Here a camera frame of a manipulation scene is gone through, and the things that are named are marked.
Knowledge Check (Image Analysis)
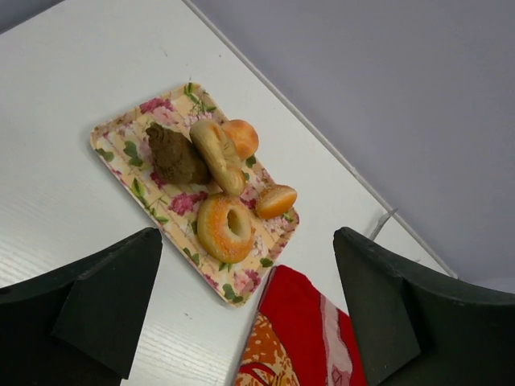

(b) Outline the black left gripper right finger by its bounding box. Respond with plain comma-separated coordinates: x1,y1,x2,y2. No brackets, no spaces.
333,228,514,385

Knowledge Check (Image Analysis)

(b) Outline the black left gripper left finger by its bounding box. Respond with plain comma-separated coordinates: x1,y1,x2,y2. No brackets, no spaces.
1,228,163,385

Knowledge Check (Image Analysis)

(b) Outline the sugared ring donut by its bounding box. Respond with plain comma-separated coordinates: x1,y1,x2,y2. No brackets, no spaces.
197,193,255,264

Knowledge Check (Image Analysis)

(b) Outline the dark brown bread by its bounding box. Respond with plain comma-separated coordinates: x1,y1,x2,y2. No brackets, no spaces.
146,122,212,185

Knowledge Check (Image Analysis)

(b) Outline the long twisted bread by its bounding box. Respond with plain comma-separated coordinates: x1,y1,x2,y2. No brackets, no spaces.
189,119,246,197

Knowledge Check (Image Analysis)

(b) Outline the red patterned cloth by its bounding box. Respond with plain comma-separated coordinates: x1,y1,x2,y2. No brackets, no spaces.
234,265,367,386

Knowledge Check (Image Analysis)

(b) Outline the floral rectangular tray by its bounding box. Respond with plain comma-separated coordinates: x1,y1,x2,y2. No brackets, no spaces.
90,82,299,307

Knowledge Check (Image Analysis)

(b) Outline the small orange bun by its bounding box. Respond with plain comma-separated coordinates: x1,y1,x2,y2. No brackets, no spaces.
256,185,298,220

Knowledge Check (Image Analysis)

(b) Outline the round golden bun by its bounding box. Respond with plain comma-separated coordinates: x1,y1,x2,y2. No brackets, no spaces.
221,119,259,160

